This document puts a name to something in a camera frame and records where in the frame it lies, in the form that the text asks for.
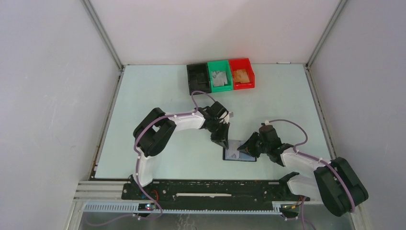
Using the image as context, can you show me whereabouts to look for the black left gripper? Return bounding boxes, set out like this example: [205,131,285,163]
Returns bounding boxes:
[208,120,230,150]

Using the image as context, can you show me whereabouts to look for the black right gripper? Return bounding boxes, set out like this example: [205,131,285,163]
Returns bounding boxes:
[237,132,270,159]

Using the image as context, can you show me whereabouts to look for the black leather card holder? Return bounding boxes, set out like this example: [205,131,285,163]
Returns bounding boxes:
[222,140,257,162]

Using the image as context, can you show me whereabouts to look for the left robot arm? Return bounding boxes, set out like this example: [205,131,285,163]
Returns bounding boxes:
[133,106,231,200]

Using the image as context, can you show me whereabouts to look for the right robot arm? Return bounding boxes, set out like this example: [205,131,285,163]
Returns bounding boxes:
[237,124,369,217]

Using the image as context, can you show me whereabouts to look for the silver credit card in holder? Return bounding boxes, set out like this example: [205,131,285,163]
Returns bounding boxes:
[224,140,241,161]

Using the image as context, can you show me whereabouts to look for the orange cards in red bin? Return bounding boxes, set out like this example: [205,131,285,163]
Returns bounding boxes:
[233,69,250,83]

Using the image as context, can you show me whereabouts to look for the black storage bin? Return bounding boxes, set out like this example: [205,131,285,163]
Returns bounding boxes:
[186,62,212,95]

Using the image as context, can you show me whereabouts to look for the green storage bin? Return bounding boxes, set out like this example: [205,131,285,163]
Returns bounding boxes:
[207,60,233,92]

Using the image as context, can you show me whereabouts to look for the red storage bin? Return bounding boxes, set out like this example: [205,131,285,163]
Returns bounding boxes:
[228,58,255,90]

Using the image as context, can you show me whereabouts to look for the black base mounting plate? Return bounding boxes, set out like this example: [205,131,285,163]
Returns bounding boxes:
[121,179,299,211]

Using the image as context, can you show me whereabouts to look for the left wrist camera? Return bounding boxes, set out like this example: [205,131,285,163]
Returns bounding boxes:
[206,101,232,123]

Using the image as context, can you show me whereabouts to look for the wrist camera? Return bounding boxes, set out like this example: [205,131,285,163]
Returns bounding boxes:
[259,121,274,133]
[206,101,232,123]

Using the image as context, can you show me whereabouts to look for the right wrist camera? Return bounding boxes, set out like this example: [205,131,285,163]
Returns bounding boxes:
[259,121,274,133]

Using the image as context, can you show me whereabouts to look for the aluminium frame rail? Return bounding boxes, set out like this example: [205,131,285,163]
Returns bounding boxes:
[73,180,362,215]

